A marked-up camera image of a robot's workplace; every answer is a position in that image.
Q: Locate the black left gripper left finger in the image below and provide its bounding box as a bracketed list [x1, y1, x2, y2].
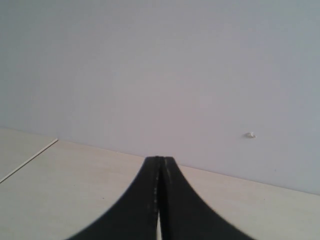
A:
[70, 156, 160, 240]

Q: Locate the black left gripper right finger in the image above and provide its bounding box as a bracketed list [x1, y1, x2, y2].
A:
[159, 157, 252, 240]

